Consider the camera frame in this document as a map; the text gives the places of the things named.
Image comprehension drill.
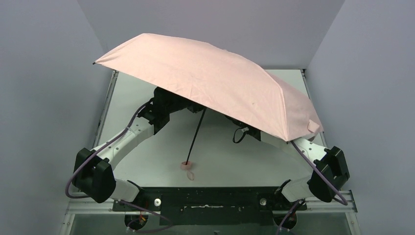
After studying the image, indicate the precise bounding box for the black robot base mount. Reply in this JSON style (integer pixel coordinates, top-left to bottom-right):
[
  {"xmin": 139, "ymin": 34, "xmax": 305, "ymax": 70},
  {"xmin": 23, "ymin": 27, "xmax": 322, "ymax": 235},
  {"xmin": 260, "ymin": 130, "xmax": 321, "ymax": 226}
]
[{"xmin": 113, "ymin": 186, "xmax": 307, "ymax": 231}]

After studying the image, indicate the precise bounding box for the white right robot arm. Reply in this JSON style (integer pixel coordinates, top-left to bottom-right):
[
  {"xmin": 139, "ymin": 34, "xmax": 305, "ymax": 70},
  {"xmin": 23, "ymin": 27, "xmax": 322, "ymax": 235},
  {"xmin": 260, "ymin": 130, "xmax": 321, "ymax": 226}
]
[{"xmin": 226, "ymin": 116, "xmax": 350, "ymax": 206}]

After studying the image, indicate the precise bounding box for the pink folding umbrella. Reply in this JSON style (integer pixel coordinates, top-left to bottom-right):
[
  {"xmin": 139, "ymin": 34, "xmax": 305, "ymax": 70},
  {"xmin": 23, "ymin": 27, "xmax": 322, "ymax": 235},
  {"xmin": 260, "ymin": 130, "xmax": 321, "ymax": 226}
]
[{"xmin": 92, "ymin": 33, "xmax": 325, "ymax": 181}]

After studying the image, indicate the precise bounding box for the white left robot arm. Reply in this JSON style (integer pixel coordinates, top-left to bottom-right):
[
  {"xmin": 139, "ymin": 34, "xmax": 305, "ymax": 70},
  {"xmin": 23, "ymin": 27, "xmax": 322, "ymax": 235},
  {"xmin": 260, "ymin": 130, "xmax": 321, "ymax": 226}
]
[{"xmin": 67, "ymin": 87, "xmax": 206, "ymax": 203}]

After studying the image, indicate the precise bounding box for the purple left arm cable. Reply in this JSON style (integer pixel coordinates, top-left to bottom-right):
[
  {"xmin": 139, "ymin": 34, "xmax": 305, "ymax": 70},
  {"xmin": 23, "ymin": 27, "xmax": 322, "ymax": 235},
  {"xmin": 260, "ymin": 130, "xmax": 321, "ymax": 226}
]
[{"xmin": 65, "ymin": 102, "xmax": 174, "ymax": 234}]

